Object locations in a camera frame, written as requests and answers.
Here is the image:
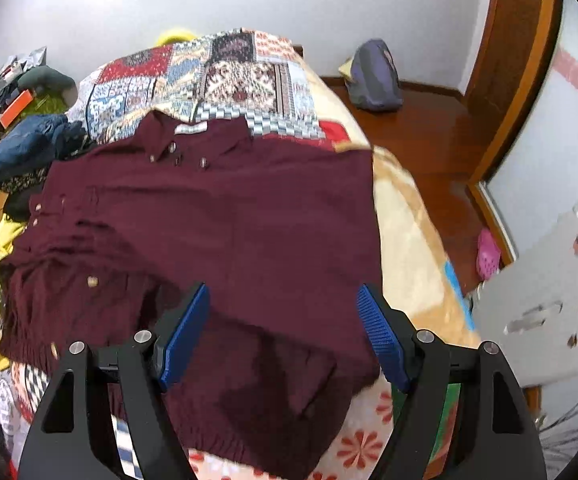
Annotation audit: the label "grey purple backpack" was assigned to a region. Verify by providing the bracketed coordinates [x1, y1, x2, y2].
[345, 38, 404, 112]

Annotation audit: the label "white sliding door with hearts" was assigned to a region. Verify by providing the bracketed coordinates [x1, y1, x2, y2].
[489, 0, 578, 261]

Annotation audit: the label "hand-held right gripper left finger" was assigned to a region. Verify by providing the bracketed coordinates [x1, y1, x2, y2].
[16, 282, 211, 480]

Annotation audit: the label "folded blue jeans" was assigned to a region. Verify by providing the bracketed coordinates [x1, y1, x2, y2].
[0, 114, 90, 183]

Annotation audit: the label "dark patterned cloth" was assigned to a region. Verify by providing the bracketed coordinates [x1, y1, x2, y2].
[0, 167, 50, 221]

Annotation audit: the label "yellow round cushion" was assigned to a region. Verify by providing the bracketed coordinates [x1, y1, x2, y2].
[156, 28, 197, 47]

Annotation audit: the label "green patterned cloth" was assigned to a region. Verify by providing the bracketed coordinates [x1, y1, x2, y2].
[12, 87, 77, 126]

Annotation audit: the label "beige floral blanket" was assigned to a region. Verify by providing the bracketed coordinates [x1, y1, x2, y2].
[189, 75, 480, 480]

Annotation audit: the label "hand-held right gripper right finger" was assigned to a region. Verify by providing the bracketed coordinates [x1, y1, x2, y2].
[358, 282, 550, 480]

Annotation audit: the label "pink slipper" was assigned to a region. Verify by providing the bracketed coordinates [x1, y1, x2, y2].
[476, 228, 502, 281]

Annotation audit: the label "maroon button shirt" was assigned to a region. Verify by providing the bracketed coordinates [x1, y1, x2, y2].
[0, 110, 383, 479]

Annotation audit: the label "pile of clutter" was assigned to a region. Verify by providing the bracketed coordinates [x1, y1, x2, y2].
[0, 47, 47, 111]

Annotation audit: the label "white plastic stool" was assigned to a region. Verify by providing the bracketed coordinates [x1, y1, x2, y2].
[471, 192, 578, 389]

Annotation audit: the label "orange box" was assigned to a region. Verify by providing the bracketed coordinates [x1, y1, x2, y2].
[0, 90, 35, 131]

